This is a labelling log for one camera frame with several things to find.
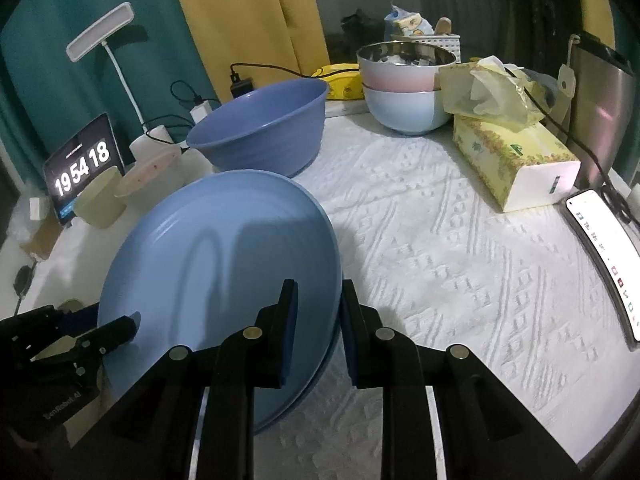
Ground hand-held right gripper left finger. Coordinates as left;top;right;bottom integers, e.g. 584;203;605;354
112;279;301;480

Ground stainless steel appliance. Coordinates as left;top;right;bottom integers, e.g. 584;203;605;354
570;32;640;186

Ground black appliance cable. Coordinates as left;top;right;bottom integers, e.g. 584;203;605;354
502;62;633;223

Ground white textured tablecloth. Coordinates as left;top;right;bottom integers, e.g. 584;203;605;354
0;105;636;480

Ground teal curtain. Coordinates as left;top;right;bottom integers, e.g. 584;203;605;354
0;0;221;201

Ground cream bowl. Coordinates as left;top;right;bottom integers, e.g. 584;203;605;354
74;166;125;229

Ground pink steel-lined bowl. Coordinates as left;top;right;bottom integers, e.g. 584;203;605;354
356;42;461;93

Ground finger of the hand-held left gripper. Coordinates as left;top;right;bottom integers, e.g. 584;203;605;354
75;312;142;357

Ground white plate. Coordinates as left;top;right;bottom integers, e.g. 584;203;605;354
114;147;182;200

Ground blue snack bag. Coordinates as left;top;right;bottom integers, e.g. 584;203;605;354
384;5;433;38

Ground light blue bowl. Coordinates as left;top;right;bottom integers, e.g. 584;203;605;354
362;82;453;136

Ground yellow curtain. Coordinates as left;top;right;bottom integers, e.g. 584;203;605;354
167;0;331;103

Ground smartphone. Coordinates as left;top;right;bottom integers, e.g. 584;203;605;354
565;189;640;343

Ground white slotted basket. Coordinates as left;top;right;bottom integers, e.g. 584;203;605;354
390;31;461;56

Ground cardboard box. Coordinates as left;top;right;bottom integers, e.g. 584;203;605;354
20;210;63;261

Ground white power strip with chargers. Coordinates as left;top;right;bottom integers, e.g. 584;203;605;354
190;101;221;123

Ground yellow cloth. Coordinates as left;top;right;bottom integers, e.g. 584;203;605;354
311;62;362;101

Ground black charger cable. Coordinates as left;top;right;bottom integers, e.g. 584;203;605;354
229;61;313;80

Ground blue plate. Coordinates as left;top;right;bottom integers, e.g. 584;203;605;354
97;170;342;433
252;280;346;436

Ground pale yellow plastic bag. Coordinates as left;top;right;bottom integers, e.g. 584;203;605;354
439;56;546;131

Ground black charger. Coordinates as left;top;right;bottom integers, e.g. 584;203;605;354
229;72;256;100

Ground yellow patterned tissue box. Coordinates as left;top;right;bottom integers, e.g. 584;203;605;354
452;115;582;213

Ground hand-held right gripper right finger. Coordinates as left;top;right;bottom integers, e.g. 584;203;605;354
341;279;583;480

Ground tablet with clock display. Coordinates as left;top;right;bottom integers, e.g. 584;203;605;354
42;112;126;226

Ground white desk lamp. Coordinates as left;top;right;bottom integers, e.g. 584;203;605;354
66;2;173;166

